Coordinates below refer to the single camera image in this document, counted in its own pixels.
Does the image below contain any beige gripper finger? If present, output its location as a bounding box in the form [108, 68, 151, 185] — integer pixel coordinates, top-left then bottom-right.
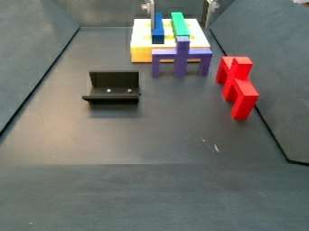
[205, 0, 219, 27]
[142, 0, 155, 22]

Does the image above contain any yellow slotted board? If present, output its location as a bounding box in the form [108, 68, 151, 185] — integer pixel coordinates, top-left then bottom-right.
[130, 18, 211, 64]

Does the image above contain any blue long block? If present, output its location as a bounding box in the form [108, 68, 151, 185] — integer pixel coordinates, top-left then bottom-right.
[151, 13, 164, 44]

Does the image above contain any green long block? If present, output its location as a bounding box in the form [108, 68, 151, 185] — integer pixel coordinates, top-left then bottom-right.
[171, 12, 190, 37]

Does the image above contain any red comb-shaped block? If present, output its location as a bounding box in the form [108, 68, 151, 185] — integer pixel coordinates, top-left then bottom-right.
[217, 56, 259, 120]

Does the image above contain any black angled bracket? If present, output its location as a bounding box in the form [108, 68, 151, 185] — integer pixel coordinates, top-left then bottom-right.
[82, 70, 140, 103]

